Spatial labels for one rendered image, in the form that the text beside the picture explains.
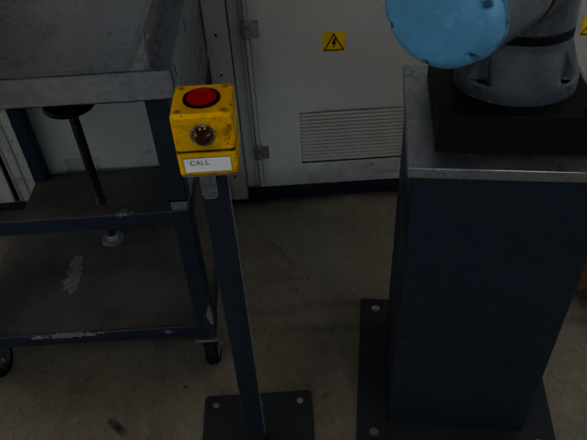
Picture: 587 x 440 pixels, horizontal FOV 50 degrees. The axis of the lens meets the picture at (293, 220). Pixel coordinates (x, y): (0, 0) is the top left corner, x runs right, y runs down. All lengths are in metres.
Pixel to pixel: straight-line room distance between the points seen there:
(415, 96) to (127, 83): 0.49
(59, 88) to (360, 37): 0.91
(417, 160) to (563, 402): 0.86
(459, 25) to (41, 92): 0.67
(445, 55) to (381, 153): 1.18
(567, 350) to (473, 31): 1.12
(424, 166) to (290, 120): 0.96
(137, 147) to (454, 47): 1.34
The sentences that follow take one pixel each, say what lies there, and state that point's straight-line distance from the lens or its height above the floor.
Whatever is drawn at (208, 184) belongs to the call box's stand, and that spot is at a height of 0.77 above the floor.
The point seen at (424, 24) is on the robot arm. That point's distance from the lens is 0.81.
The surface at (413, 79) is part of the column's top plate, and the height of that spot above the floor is 0.75.
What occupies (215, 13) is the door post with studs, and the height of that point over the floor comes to 0.64.
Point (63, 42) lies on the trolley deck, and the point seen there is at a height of 0.85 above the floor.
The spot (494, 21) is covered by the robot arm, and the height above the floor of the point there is 1.01.
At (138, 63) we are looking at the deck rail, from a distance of 1.07.
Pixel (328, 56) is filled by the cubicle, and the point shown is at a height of 0.51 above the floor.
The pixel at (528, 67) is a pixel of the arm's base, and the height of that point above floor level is 0.87.
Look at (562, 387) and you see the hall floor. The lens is 1.68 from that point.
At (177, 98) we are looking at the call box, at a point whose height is 0.90.
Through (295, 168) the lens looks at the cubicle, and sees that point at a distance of 1.98.
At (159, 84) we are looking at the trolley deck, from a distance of 1.06.
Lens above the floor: 1.32
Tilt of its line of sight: 42 degrees down
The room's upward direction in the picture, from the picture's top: 4 degrees counter-clockwise
